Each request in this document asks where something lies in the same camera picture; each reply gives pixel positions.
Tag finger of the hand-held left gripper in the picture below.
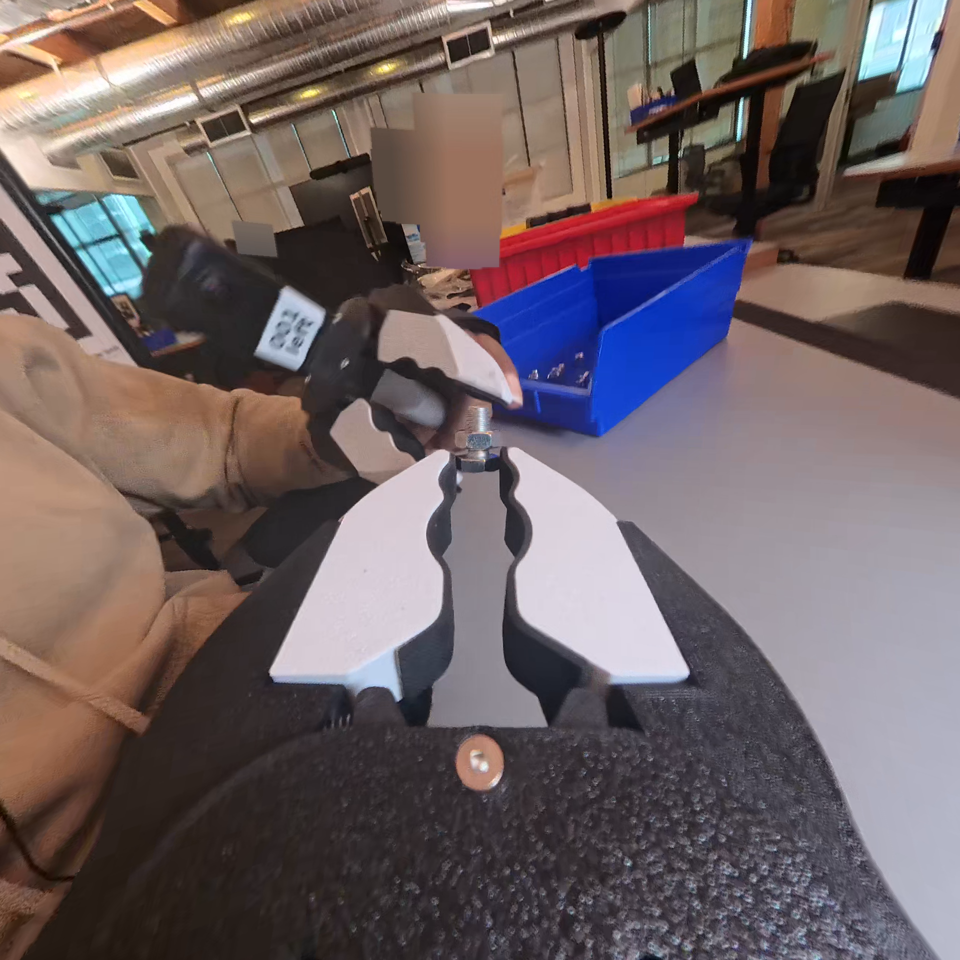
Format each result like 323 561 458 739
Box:
327 398 424 484
375 312 526 409

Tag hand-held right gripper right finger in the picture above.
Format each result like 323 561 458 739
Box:
503 447 693 699

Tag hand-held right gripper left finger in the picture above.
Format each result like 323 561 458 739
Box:
270 450 457 706

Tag blue plastic bin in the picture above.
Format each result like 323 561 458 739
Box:
477 240 751 436

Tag person's left forearm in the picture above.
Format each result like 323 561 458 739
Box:
45 308 346 511

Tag person's left hand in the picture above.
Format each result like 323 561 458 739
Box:
435 393 493 454

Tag black wrist rest pad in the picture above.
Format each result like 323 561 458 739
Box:
248 477 376 568

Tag black mesh office chair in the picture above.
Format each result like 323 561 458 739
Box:
285 158 406 309

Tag red plastic bin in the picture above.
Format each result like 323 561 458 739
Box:
473 192 700 309

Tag black framed sign board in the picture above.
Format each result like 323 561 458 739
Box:
0 150 144 361

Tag person's torso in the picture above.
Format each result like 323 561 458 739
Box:
0 405 249 916

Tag black floor lamp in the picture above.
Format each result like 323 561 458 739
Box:
575 12 628 204

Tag wooden standing desk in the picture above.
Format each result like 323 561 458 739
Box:
627 53 834 196

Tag black backpack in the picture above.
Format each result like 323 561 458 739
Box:
720 42 819 79

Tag wooden office desk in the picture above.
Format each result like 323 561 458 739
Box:
843 147 960 279

